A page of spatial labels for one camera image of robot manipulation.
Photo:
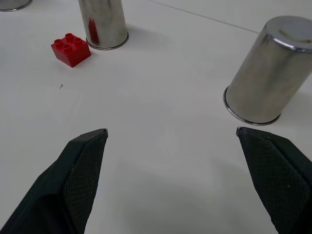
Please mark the steel cup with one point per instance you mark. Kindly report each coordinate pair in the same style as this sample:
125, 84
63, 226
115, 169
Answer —
14, 3
104, 22
268, 73

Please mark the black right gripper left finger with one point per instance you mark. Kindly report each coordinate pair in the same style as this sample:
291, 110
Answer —
61, 185

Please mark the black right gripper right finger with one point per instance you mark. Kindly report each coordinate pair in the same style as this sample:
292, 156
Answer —
278, 175

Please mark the red toy building brick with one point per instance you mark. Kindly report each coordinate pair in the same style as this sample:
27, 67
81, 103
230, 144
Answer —
70, 50

